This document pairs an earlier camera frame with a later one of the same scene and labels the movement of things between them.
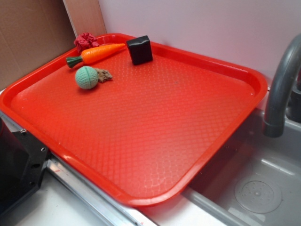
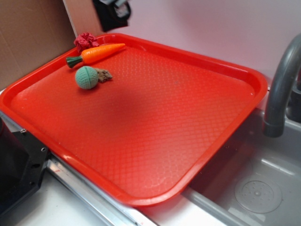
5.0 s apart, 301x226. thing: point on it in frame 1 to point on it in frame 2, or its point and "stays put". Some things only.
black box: x=140 y=50 to x=113 y=17
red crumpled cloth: x=85 y=41 stays put
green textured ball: x=86 y=77 stays put
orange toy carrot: x=93 y=54 stays put
